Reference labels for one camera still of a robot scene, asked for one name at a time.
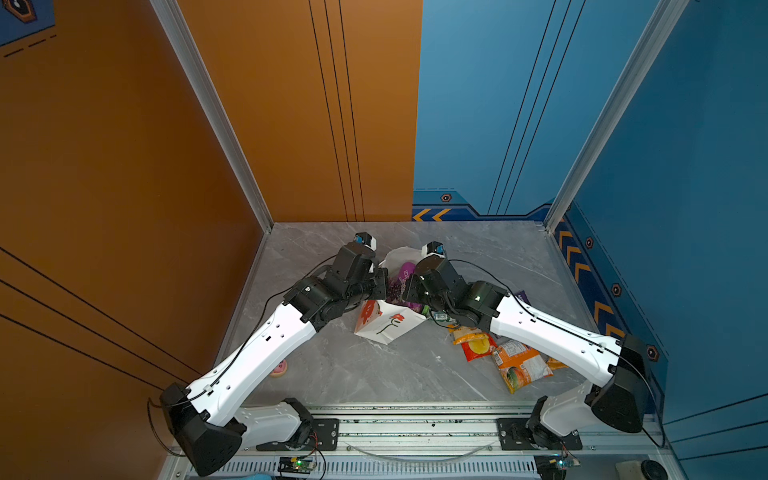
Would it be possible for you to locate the purple snack packet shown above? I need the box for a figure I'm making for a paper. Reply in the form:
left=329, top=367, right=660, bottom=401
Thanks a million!
left=515, top=291, right=530, bottom=304

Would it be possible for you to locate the green white snack packet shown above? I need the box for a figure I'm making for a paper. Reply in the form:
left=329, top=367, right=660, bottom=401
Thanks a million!
left=430, top=310, right=457, bottom=329

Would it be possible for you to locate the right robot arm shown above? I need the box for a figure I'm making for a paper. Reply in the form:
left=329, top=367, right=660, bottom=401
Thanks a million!
left=403, top=254, right=659, bottom=449

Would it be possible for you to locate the magenta grape snack bag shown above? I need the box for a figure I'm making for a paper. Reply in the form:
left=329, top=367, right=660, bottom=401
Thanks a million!
left=386, top=262, right=423, bottom=313

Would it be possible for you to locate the pink pig toy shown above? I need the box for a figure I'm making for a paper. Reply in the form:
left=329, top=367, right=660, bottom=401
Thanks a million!
left=269, top=360, right=288, bottom=378

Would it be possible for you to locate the red yellow snack packet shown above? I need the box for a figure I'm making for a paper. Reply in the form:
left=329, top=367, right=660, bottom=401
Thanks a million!
left=450, top=326, right=497, bottom=362

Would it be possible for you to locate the orange white snack bag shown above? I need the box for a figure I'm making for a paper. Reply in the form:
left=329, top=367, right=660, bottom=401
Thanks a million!
left=492, top=340, right=553, bottom=394

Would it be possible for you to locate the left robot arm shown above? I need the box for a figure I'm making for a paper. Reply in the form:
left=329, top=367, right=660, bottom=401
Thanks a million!
left=156, top=232, right=387, bottom=476

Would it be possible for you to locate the white paper bag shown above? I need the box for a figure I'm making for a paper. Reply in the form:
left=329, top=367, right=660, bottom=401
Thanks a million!
left=354, top=247, right=426, bottom=345

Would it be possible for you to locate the green circuit board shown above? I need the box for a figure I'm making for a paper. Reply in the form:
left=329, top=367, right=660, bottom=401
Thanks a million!
left=277, top=457, right=317, bottom=475
left=534, top=456, right=581, bottom=480

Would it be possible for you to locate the black round knob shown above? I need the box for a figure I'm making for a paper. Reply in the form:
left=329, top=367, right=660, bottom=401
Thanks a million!
left=639, top=459, right=669, bottom=480

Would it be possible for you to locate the aluminium frame rail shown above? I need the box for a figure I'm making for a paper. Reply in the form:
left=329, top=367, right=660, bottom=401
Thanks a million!
left=157, top=400, right=688, bottom=480

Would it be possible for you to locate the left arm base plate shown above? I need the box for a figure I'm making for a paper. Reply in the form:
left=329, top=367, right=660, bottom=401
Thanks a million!
left=256, top=418, right=340, bottom=452

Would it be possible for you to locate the green circuit board left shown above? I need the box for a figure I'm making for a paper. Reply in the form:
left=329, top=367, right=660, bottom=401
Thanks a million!
left=277, top=457, right=317, bottom=475

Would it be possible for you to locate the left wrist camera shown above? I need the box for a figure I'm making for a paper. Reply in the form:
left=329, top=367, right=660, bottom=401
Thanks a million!
left=354, top=232, right=377, bottom=251

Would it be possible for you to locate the green circuit board right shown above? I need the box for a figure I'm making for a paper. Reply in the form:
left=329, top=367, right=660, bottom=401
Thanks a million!
left=534, top=456, right=581, bottom=480

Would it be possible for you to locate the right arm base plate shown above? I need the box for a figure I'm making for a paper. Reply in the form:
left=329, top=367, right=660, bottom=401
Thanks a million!
left=495, top=418, right=583, bottom=451

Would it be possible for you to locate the small orange snack packet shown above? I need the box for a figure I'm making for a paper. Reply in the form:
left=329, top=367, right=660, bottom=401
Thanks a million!
left=546, top=358, right=567, bottom=371

